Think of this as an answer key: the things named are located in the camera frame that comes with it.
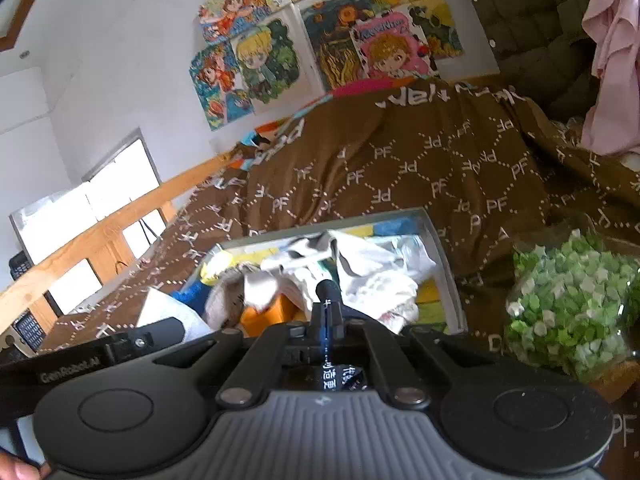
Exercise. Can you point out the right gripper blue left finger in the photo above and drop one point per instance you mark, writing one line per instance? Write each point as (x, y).
(260, 369)

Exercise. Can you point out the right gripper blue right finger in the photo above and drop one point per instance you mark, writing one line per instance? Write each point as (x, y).
(372, 346)

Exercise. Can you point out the grey beige sock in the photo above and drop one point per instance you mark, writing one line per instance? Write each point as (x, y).
(236, 289)

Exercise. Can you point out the person's hand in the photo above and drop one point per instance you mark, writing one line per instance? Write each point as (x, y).
(12, 468)

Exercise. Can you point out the orange cloth pouch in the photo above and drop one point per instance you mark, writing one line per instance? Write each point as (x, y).
(281, 310)

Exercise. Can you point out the white plush toy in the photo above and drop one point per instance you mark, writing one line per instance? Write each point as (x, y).
(378, 276)

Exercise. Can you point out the bag of green paper stars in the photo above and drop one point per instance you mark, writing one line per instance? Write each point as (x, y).
(572, 305)

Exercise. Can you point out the brown PF patterned duvet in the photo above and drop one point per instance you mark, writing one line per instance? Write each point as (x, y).
(487, 166)

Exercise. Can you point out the orange hair mermaid poster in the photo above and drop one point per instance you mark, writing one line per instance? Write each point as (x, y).
(218, 83)

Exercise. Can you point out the blonde boy green poster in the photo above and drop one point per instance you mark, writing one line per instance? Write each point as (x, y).
(271, 66)

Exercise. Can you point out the pink anime girl poster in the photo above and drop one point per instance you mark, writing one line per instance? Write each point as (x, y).
(391, 46)

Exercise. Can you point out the dark sunflower painting poster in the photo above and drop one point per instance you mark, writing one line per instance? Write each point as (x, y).
(328, 23)

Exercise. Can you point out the olive green quilted jacket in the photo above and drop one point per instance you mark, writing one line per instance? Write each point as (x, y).
(543, 52)

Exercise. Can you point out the pink cloth garment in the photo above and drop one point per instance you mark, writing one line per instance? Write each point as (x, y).
(612, 125)

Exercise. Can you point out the wooden bed rail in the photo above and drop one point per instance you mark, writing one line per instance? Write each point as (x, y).
(102, 245)

